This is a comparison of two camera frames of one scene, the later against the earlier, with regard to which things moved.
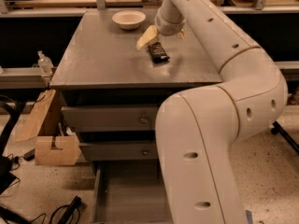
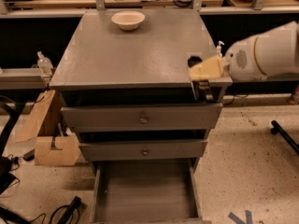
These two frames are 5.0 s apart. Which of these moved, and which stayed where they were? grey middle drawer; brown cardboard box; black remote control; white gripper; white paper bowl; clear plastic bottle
Moved: black remote control; white gripper
Stayed: grey middle drawer; clear plastic bottle; white paper bowl; brown cardboard box
